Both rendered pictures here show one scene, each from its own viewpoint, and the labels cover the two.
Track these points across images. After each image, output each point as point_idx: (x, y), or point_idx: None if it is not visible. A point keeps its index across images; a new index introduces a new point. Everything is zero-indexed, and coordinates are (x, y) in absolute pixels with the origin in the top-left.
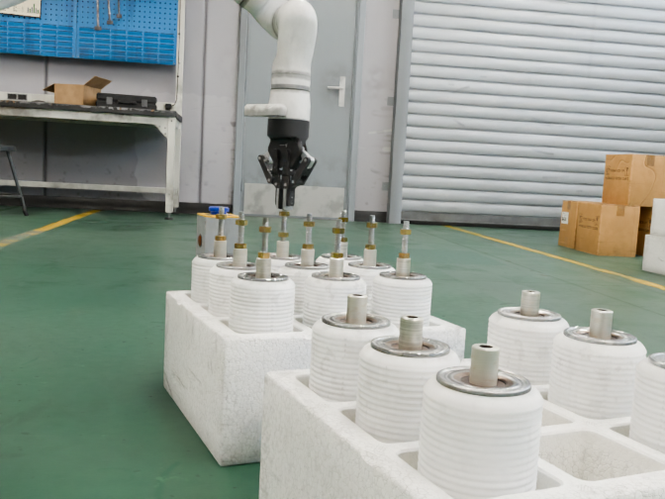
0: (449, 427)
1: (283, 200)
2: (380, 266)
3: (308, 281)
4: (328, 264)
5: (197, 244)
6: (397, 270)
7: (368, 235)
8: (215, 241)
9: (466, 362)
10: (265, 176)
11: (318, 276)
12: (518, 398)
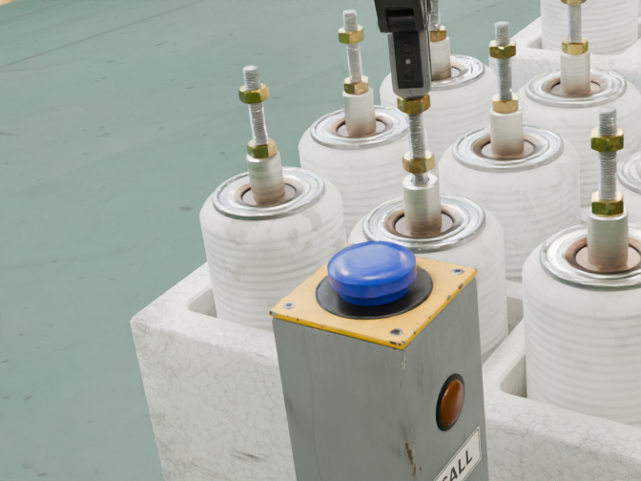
0: None
1: (430, 56)
2: (381, 106)
3: (635, 102)
4: (467, 133)
5: (427, 446)
6: (449, 63)
7: (359, 59)
8: (628, 211)
9: (613, 56)
10: (423, 13)
11: (627, 84)
12: None
